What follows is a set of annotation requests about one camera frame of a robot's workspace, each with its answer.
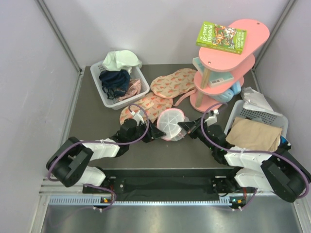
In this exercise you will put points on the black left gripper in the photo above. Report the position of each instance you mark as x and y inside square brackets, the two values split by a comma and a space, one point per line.
[153, 133]

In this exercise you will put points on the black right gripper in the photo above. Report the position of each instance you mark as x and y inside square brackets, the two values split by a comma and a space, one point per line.
[189, 126]

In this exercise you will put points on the white mesh pink-trim laundry bag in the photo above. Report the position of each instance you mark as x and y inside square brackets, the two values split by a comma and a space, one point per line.
[168, 121]

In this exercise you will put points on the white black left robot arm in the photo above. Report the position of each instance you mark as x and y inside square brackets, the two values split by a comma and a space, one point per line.
[69, 164]

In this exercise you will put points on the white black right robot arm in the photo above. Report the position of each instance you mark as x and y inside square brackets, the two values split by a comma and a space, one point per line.
[258, 154]

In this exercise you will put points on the peach patterned eye mask lower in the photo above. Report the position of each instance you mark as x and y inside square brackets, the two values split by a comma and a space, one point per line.
[151, 103]

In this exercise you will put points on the peach patterned eye mask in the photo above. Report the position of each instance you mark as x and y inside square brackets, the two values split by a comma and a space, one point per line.
[175, 84]
[151, 103]

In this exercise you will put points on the peach patterned eye mask upper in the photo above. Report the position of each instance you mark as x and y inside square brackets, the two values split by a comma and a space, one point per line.
[175, 84]

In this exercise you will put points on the white plastic basket right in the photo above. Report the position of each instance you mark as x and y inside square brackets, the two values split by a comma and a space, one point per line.
[274, 119]

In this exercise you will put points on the white plastic basket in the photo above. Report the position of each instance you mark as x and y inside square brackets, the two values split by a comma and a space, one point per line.
[115, 104]
[274, 119]

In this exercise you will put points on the pink lace garment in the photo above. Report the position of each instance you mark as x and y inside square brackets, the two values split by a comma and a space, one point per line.
[134, 89]

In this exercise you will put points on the light blue book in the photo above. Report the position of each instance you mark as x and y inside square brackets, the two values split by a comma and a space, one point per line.
[215, 78]

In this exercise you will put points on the beige folded garment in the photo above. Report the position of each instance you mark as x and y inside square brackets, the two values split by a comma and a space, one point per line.
[254, 135]

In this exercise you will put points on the light blue headphones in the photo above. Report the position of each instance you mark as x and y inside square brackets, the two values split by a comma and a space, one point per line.
[228, 95]

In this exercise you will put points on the pink three-tier wooden shelf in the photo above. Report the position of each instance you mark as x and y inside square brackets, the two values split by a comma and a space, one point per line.
[220, 61]

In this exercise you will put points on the navy lace garment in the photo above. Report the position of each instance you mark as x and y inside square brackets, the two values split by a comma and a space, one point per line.
[115, 84]

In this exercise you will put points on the white plastic basket left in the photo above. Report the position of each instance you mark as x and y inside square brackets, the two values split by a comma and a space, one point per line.
[115, 104]

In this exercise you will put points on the green treehouse book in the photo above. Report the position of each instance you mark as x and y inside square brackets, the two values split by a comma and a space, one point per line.
[222, 38]

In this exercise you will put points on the black blue garment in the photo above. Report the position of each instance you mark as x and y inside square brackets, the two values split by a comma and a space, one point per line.
[284, 143]

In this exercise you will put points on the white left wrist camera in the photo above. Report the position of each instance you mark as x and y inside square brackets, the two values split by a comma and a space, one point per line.
[138, 116]

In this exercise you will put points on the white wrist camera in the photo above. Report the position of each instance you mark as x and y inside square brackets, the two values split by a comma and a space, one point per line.
[212, 117]
[138, 116]

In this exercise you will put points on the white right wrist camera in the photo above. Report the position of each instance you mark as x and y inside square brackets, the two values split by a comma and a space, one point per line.
[212, 117]

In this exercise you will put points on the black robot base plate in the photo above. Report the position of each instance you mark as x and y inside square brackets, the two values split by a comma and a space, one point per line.
[173, 184]

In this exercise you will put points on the grey slotted cable duct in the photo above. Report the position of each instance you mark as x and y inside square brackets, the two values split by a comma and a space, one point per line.
[102, 201]

